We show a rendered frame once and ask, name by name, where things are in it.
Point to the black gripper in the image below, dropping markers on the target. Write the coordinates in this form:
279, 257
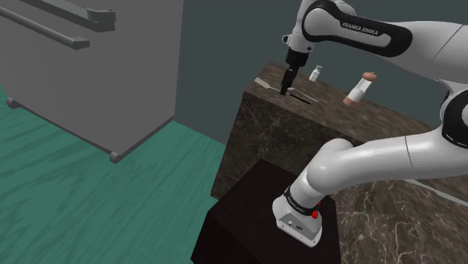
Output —
295, 59

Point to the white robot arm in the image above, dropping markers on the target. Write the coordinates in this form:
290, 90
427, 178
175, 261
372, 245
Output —
365, 161

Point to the small white bottle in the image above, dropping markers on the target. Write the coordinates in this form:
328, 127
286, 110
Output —
314, 74

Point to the brown marble counter block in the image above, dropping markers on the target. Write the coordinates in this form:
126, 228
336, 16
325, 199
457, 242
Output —
278, 124

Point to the clear grinder with wooden ends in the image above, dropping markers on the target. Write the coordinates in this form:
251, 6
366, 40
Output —
359, 89

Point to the dark robot stand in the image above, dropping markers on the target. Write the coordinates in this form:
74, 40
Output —
248, 226

